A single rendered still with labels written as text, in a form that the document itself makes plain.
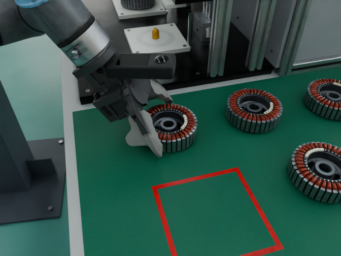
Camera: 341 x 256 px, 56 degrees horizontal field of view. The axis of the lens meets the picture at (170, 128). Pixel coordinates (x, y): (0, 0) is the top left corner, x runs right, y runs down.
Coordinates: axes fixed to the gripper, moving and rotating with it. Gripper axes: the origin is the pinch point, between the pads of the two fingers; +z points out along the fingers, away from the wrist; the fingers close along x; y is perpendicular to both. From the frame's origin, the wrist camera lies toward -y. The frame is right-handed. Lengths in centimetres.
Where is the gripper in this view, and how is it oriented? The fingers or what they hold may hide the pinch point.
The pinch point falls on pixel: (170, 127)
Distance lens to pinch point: 63.1
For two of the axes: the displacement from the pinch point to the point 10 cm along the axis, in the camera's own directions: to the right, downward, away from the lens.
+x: -1.3, 6.9, -7.1
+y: -8.3, 3.1, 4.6
